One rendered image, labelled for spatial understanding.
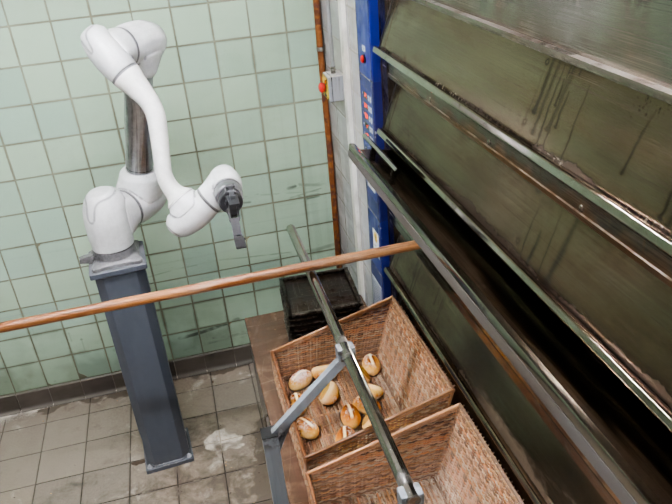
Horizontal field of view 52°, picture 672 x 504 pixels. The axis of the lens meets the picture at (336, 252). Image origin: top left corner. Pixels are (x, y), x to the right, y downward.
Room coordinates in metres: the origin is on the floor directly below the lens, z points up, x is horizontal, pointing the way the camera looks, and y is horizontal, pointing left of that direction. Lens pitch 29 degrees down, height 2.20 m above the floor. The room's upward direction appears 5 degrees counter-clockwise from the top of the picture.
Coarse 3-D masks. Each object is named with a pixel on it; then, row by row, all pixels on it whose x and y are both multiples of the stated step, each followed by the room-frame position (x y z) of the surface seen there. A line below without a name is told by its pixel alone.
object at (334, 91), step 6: (324, 72) 2.75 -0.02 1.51; (330, 72) 2.74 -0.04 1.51; (336, 72) 2.73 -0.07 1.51; (324, 78) 2.72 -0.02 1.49; (330, 78) 2.67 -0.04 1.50; (336, 78) 2.68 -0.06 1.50; (342, 78) 2.68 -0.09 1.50; (330, 84) 2.67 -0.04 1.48; (336, 84) 2.68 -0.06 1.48; (342, 84) 2.68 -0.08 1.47; (330, 90) 2.67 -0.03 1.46; (336, 90) 2.68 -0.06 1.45; (342, 90) 2.68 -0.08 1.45; (330, 96) 2.67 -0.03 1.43; (336, 96) 2.68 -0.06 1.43; (342, 96) 2.68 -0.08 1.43
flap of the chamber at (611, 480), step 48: (384, 192) 1.74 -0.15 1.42; (432, 192) 1.77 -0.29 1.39; (480, 240) 1.47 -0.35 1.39; (480, 288) 1.22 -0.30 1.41; (528, 288) 1.24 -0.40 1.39; (528, 336) 1.05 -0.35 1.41; (576, 336) 1.06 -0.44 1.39; (528, 384) 0.93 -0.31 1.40; (576, 384) 0.90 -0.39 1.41; (576, 432) 0.78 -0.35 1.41; (624, 432) 0.78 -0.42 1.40
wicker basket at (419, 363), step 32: (384, 320) 2.08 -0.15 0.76; (288, 352) 2.00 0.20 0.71; (320, 352) 2.02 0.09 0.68; (384, 352) 2.03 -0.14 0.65; (416, 352) 1.81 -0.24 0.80; (288, 384) 1.97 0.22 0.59; (352, 384) 1.93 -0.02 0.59; (384, 384) 1.92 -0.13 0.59; (416, 384) 1.75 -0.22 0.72; (448, 384) 1.58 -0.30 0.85; (320, 416) 1.78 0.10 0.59; (384, 416) 1.76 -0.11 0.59; (416, 416) 1.54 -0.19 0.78; (320, 448) 1.64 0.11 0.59; (352, 448) 1.49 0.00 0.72
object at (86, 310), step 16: (336, 256) 1.78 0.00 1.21; (352, 256) 1.78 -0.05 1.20; (368, 256) 1.79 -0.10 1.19; (256, 272) 1.73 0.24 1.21; (272, 272) 1.73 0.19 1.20; (288, 272) 1.74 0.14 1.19; (176, 288) 1.68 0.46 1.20; (192, 288) 1.68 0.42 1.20; (208, 288) 1.69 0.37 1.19; (96, 304) 1.64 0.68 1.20; (112, 304) 1.64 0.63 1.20; (128, 304) 1.64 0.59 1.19; (16, 320) 1.59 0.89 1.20; (32, 320) 1.59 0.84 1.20; (48, 320) 1.60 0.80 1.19
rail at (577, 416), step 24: (408, 216) 1.55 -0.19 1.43; (432, 240) 1.41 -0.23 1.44; (456, 264) 1.29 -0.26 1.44; (504, 336) 1.03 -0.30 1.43; (528, 360) 0.94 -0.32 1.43; (552, 384) 0.87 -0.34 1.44; (576, 408) 0.81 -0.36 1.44; (600, 432) 0.76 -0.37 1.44; (600, 456) 0.73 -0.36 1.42; (624, 480) 0.67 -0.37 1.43
